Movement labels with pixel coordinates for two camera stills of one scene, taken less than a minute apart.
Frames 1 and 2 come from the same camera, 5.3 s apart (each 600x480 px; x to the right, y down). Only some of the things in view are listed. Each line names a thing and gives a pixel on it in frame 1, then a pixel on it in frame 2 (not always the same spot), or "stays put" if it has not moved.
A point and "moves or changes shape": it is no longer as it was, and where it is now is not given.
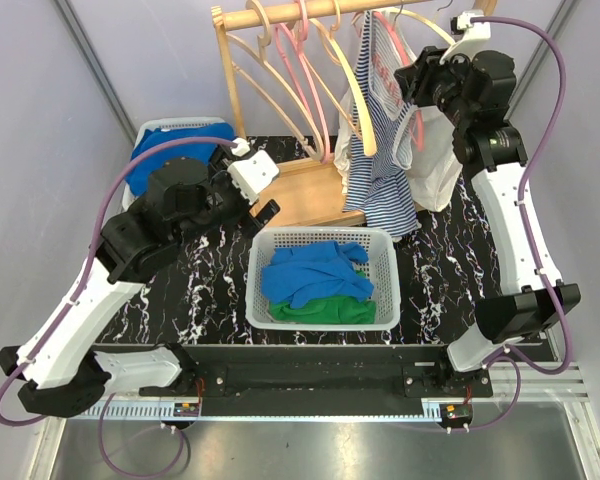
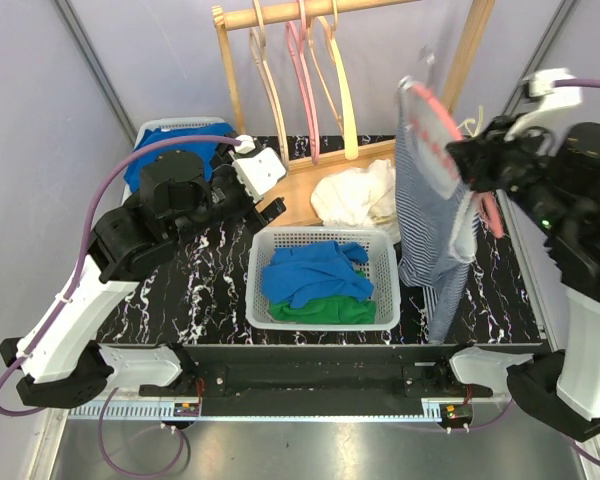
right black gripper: (415, 80) -> (477, 157)
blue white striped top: (382, 127) -> (437, 215)
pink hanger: (418, 116) moves or changes shape
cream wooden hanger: (350, 76) -> (349, 125)
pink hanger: (301, 42) moves or changes shape
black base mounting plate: (320, 380) stays put
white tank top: (436, 166) -> (362, 197)
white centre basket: (380, 269) stays put
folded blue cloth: (138, 174) stays put
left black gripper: (245, 220) stays put
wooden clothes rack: (310, 188) stays put
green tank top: (339, 309) stays put
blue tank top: (301, 272) stays put
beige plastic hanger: (260, 52) moves or changes shape
